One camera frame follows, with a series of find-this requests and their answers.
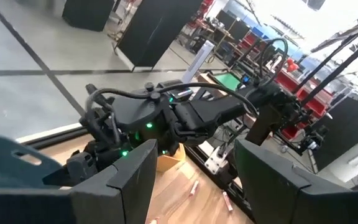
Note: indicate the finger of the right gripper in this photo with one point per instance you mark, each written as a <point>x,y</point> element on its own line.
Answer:
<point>60,181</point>

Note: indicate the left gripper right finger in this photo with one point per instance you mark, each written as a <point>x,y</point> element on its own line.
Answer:
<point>275,193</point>

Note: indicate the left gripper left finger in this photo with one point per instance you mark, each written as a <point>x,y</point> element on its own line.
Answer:
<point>104,202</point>

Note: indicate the pink candy roll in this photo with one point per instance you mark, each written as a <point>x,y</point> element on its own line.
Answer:
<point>194,188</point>
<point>227,201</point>

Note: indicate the yellow plastic bin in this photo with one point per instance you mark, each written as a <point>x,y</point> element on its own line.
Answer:
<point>169,161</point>

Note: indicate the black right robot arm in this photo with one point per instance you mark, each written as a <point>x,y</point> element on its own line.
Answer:
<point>216,112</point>

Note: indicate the black equipment cabinet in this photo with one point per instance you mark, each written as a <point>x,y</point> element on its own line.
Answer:
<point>350,130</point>

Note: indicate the red shelving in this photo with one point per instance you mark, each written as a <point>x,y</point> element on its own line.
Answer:
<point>317,104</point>

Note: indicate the white upright panel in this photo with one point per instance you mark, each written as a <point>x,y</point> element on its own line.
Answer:
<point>199,60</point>

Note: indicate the small black cabinet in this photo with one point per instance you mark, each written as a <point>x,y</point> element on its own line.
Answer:
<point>87,14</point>

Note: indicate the black partition panel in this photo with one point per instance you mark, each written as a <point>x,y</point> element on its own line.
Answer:
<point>157,31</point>

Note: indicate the black table frame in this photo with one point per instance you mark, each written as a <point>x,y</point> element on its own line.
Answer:
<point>57,135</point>

